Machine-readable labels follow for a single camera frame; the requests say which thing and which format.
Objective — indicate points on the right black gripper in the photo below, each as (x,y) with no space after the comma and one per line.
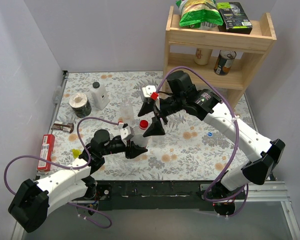
(159,113)

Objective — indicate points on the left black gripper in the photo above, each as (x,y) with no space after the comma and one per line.
(127,146)

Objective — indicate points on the red bottle cap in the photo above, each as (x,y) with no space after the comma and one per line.
(143,124)

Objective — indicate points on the red-label clear bottle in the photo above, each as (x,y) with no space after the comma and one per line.
(138,138)

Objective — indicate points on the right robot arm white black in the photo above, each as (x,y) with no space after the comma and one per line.
(211,107)

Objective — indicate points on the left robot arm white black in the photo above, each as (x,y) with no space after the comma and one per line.
(34,201)

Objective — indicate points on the clear bottle centre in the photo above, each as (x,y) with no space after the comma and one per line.
(158,139)

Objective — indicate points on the clear bottle back left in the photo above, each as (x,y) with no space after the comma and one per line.
(127,112)

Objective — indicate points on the white square bottle black cap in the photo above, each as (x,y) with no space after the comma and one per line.
(99,95)

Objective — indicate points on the yellow squeeze bottle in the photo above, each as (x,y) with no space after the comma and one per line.
(76,153)

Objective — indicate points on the floral table mat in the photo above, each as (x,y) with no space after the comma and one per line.
(186,154)

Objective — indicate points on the blue cap right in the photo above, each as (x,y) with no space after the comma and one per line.
(209,134)

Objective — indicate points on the brown snack bar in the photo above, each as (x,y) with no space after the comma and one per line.
(65,127)

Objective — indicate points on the dark patterned jar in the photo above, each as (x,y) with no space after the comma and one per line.
(80,104)

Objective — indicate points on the beige paper cup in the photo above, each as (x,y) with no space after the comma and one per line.
(202,56)

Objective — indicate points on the red flat box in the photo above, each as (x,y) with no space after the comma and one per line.
(46,151)

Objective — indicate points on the wooden shelf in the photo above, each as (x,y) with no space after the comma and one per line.
(253,49)

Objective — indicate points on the tin can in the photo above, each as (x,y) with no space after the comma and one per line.
(224,62)

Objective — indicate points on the green snack bag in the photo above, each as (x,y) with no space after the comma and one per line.
(199,13)

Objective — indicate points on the black green box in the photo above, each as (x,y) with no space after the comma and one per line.
(234,18)

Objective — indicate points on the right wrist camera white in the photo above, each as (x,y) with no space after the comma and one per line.
(149,93)

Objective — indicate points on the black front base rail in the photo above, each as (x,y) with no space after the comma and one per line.
(149,195)

